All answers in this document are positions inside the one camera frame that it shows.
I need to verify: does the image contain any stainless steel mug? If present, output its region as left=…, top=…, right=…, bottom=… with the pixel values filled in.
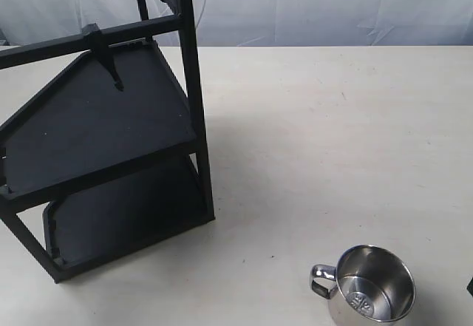
left=310, top=245, right=416, bottom=325

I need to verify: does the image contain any black object at edge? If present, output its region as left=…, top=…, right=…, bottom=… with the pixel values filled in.
left=466, top=278, right=473, bottom=296

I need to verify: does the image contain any black shelf rack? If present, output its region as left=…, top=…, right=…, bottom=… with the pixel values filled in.
left=1, top=0, right=215, bottom=283

